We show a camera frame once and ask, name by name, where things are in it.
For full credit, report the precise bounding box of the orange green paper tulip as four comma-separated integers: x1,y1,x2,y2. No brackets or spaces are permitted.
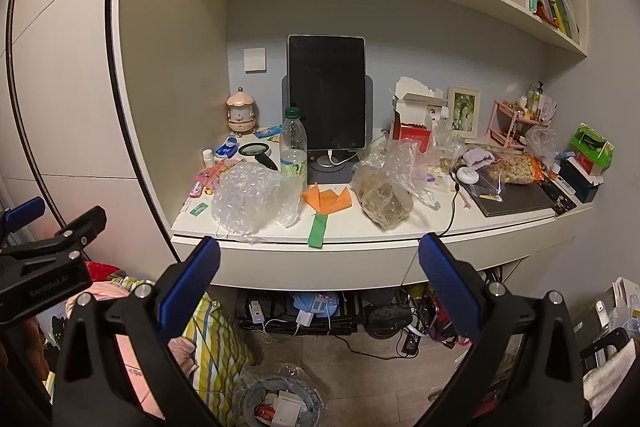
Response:
303,184,352,249

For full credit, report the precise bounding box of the black tablet screen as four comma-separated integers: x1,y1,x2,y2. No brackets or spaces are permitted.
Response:
286,35,367,150

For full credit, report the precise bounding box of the black laptop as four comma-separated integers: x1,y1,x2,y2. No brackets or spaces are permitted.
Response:
461,178,552,218

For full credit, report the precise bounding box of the black cable on desk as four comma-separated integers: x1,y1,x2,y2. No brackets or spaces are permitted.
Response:
399,175,464,287

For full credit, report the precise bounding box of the white wall switch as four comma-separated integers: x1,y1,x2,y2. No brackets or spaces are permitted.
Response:
243,48,267,74

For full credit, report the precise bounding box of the pink sticker packet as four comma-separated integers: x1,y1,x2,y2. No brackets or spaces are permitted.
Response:
189,159,240,198

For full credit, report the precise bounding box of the white round device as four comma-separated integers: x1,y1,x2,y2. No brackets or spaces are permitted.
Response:
456,167,480,185

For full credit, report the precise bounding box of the clear plastic bottle green cap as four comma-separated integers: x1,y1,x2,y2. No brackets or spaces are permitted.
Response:
280,107,308,190

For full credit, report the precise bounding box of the green tissue box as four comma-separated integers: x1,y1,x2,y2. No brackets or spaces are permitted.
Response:
570,122,614,170

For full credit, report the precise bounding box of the pink carousel night light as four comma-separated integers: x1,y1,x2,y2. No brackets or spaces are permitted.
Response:
226,87,256,134

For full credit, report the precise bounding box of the grey tablet stand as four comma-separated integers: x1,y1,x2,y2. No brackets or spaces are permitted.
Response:
282,74,373,184

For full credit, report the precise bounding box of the framed photo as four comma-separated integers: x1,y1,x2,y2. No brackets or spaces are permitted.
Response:
448,86,480,139

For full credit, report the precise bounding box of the snack bag orange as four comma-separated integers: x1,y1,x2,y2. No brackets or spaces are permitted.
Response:
487,154,544,185

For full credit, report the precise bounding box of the blue power strip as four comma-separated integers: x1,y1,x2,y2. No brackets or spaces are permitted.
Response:
292,293,340,319

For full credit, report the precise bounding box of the pink desk rack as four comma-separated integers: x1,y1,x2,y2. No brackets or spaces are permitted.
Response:
485,101,550,150

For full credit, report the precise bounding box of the blue white small tube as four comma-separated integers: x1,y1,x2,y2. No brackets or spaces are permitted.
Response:
215,134,239,159

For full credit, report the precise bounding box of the bubble wrap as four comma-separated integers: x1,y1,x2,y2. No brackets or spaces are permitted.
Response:
210,161,303,236

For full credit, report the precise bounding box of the plastic bag with food scraps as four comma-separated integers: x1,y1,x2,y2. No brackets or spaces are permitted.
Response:
350,140,440,231

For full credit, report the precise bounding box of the striped yellow blue bedding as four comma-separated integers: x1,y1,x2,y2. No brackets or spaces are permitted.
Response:
108,275,254,426

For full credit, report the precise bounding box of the black magnifying glass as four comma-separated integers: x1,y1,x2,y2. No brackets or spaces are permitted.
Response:
239,142,278,170

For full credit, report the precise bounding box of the white charger plug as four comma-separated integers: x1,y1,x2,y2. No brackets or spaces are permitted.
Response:
296,310,314,327

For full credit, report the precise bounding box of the trash bin with liner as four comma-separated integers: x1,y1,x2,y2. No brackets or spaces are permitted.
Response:
233,363,326,427

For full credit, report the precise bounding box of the red white open box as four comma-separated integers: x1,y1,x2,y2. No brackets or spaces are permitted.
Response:
390,77,448,153

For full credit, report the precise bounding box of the small white pill bottle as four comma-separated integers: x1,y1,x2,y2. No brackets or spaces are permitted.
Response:
202,148,216,168

